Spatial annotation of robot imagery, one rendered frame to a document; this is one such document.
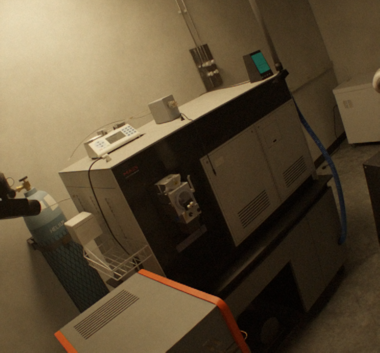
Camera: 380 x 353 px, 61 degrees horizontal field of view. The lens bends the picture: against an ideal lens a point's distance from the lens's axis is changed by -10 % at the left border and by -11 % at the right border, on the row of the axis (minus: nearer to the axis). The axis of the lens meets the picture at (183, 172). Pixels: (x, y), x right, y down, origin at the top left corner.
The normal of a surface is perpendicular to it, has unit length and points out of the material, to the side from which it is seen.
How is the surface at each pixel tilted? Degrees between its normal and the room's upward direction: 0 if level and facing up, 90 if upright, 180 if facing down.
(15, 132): 90
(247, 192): 90
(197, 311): 0
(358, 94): 90
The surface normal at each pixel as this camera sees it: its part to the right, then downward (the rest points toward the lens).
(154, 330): -0.39, -0.88
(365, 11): -0.71, 0.47
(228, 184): 0.59, -0.03
